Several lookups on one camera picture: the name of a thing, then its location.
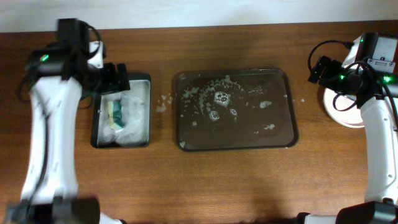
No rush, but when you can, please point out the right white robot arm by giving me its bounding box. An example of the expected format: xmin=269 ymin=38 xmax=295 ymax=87
xmin=293 ymin=32 xmax=397 ymax=224

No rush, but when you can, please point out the green yellow sponge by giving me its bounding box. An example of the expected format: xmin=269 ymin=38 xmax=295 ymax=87
xmin=108 ymin=101 xmax=124 ymax=131

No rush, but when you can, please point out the light blue plate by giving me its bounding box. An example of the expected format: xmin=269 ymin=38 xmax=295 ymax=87
xmin=337 ymin=121 xmax=364 ymax=128

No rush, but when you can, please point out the dark brown serving tray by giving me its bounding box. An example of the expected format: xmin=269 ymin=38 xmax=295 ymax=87
xmin=175 ymin=68 xmax=299 ymax=152

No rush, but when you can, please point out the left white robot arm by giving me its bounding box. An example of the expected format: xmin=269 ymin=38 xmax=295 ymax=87
xmin=4 ymin=19 xmax=130 ymax=223

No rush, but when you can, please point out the black soapy water tray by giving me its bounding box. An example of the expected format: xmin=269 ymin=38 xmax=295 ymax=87
xmin=90 ymin=73 xmax=151 ymax=149

